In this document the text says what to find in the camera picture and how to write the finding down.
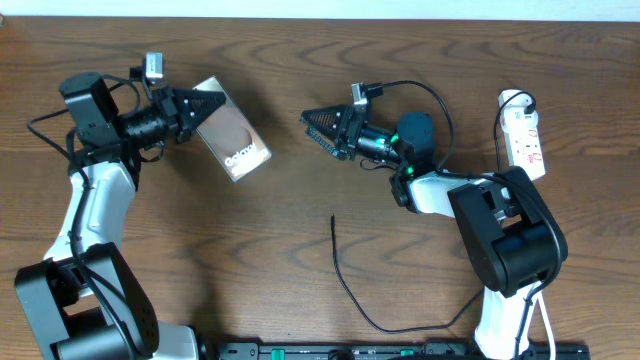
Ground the black charging cable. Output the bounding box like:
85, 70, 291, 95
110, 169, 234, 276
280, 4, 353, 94
329, 90, 538, 335

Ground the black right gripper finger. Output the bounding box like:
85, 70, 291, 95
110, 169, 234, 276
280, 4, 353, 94
305, 126, 344, 159
300, 104, 353, 127

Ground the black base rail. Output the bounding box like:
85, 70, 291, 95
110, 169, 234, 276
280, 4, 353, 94
199, 341, 591, 360

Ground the white power strip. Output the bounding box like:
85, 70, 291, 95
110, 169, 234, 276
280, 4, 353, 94
498, 89, 546, 181

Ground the white power strip cord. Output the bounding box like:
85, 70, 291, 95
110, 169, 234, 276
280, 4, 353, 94
529, 279, 557, 360

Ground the Galaxy S25 Ultra smartphone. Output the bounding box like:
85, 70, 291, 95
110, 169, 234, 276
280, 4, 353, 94
194, 76, 272, 182

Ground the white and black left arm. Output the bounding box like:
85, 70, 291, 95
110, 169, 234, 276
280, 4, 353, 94
14, 70, 227, 359

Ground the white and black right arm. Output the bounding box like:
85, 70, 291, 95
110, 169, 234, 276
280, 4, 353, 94
300, 105, 567, 359

